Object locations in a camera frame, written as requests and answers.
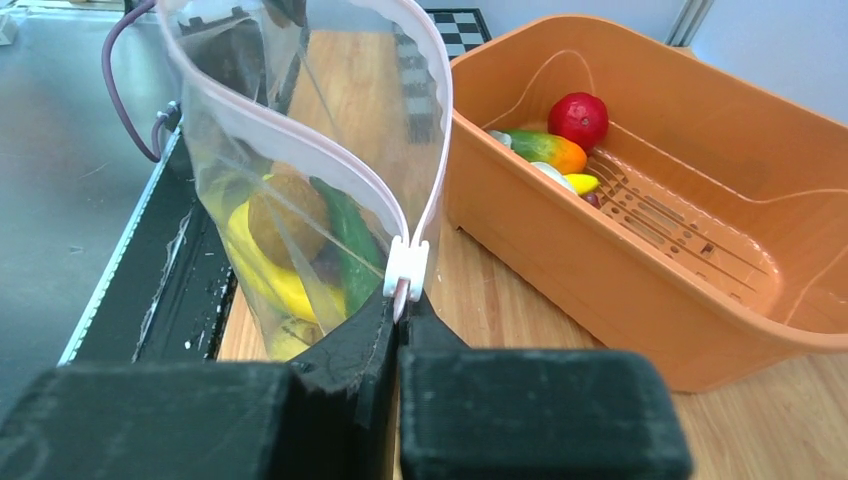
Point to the orange plastic basket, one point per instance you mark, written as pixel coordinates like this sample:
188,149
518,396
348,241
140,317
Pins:
719,245

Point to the yellow pear toy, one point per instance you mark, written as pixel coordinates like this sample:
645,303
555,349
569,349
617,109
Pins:
293,337

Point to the brown kiwi toy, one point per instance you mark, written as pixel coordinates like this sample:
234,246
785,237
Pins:
304,206

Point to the green cucumber toy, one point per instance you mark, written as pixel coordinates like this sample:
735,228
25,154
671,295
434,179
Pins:
359,256

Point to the clear zip top bag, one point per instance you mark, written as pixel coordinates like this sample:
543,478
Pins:
315,86

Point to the checkerboard calibration board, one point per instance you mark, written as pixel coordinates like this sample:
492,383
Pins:
462,30

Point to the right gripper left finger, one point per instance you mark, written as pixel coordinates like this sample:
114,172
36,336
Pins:
320,416

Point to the purple grapes toy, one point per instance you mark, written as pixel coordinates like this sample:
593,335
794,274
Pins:
593,200

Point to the small yellow fruit toy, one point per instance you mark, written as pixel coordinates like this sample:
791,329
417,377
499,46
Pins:
582,184

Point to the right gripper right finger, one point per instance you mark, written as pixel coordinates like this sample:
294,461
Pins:
494,413

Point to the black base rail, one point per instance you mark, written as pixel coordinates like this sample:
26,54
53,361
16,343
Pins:
167,289

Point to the orange green mango toy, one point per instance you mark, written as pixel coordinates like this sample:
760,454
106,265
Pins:
564,155

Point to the white garlic toy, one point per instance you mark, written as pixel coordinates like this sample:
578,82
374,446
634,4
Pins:
502,137

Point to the red apple toy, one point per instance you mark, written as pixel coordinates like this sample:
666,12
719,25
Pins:
581,118

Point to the yellow banana toy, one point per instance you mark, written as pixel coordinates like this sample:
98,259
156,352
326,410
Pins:
281,287

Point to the dark purple fig toy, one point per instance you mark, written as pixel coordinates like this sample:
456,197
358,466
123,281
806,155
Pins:
325,267

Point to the white mushroom toy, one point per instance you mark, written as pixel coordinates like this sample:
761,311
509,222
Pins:
555,175

